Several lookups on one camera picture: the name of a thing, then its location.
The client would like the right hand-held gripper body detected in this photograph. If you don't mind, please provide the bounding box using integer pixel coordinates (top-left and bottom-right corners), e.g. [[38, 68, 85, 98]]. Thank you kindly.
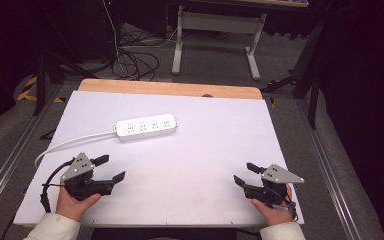
[[243, 163, 305, 206]]

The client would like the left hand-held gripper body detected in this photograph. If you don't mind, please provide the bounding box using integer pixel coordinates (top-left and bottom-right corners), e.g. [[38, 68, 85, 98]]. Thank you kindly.
[[60, 152, 114, 202]]

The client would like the person's left hand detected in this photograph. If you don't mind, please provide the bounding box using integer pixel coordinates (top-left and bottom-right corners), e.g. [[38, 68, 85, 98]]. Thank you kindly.
[[55, 186, 102, 223]]

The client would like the person's right hand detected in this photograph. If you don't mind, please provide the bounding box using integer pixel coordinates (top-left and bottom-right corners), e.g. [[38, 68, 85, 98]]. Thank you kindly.
[[250, 184, 296, 227]]

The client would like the white power strip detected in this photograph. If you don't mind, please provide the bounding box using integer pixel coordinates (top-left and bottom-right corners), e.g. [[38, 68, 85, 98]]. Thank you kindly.
[[114, 113, 179, 142]]

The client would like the white table cover sheet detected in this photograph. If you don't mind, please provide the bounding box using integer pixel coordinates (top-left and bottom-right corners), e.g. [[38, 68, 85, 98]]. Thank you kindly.
[[13, 90, 305, 228]]

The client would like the yellow black floor tape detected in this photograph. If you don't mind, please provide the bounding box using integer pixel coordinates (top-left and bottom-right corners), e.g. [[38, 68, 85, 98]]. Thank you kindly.
[[16, 75, 65, 104]]

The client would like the black tripod stand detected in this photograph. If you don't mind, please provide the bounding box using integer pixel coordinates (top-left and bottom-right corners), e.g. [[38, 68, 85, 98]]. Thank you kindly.
[[33, 49, 98, 116]]

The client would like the wooden table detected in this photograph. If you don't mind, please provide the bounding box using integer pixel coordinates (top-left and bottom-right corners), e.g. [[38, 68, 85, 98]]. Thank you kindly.
[[78, 78, 264, 100]]

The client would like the black metal stand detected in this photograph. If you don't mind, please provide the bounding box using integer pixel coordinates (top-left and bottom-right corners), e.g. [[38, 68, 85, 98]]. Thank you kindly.
[[259, 19, 325, 130]]

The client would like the white power strip cable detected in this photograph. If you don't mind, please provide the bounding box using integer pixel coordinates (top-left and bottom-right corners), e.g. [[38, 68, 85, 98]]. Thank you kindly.
[[34, 130, 118, 169]]

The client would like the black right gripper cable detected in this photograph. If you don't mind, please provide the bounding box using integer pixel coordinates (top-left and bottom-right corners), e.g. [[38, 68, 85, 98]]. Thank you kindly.
[[273, 186, 300, 223]]

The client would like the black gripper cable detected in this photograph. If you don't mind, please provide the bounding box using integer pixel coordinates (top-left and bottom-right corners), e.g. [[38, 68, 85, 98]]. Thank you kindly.
[[39, 158, 76, 214], [273, 186, 300, 223]]

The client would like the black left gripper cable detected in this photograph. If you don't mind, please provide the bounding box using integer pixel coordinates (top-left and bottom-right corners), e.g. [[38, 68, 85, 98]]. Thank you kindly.
[[39, 158, 76, 214]]

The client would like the metal floor rail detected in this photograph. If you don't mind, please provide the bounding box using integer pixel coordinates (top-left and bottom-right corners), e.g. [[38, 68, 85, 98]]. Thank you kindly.
[[0, 83, 64, 216], [294, 99, 378, 240]]

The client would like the black floor cable bundle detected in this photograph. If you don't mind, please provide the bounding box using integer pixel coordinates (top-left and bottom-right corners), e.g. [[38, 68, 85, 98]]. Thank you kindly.
[[111, 29, 161, 82]]

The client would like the white floor cable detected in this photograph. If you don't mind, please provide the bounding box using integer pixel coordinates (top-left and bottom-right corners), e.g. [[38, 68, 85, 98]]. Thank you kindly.
[[101, 0, 138, 80]]

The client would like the white metal desk frame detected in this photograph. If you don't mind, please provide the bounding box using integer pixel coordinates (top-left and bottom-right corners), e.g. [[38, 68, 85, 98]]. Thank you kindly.
[[171, 4, 268, 81]]

